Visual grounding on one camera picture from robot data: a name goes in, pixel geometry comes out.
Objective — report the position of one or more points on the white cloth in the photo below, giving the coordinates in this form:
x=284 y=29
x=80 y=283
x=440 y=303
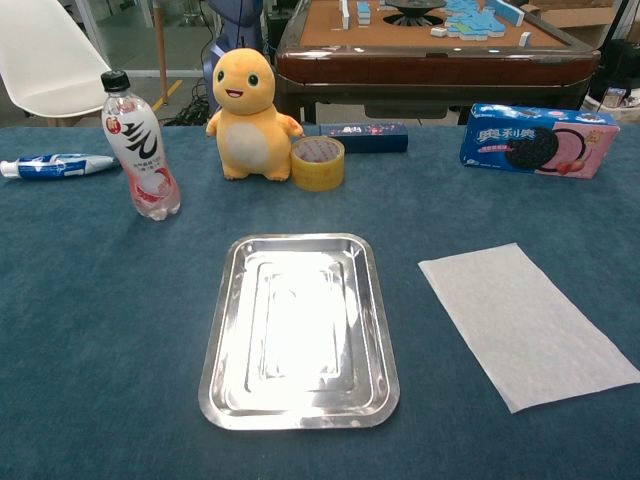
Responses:
x=520 y=325

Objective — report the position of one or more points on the shiny metal tray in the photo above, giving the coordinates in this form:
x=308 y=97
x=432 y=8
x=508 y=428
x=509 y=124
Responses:
x=300 y=325

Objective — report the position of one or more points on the yellow tape roll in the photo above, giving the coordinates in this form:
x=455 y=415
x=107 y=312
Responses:
x=317 y=175

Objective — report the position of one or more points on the dark blue narrow box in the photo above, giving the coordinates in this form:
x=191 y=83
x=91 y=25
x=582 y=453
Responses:
x=375 y=140

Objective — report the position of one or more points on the yellow plush dinosaur toy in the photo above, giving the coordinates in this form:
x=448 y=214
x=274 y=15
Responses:
x=245 y=140

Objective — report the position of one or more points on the clear pink drink bottle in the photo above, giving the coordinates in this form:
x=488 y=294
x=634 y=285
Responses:
x=140 y=150

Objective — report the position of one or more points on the blue pink cookie box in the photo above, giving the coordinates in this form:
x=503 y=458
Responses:
x=500 y=145

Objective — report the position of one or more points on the brown mahjong table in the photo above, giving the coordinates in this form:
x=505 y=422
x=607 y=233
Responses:
x=425 y=65

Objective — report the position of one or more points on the blue grey machine base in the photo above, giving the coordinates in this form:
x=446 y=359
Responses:
x=245 y=25

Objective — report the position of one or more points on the blue felt table cloth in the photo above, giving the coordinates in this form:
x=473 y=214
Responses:
x=100 y=300

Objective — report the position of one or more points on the blue mahjong tile stack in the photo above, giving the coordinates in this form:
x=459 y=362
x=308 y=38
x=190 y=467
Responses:
x=345 y=12
x=363 y=12

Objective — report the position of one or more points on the flat white mahjong tile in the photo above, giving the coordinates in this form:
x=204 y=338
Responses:
x=439 y=32

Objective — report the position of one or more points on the black mahjong table centre dome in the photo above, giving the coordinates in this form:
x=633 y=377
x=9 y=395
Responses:
x=412 y=12

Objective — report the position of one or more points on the wooden pole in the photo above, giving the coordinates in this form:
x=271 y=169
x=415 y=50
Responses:
x=161 y=45

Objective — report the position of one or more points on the blue mahjong tile pile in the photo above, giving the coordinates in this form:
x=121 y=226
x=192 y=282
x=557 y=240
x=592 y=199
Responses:
x=470 y=22

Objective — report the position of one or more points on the blue white toothpaste tube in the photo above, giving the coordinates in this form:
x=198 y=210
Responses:
x=50 y=167

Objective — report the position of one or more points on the upright blue white mahjong tile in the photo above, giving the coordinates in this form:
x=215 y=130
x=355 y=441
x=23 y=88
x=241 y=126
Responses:
x=525 y=38

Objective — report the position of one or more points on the blue mahjong tile row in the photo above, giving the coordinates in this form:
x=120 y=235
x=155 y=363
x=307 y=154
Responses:
x=507 y=12

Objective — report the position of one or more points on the white chair wooden legs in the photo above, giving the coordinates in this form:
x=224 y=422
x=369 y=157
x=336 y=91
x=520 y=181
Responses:
x=45 y=50

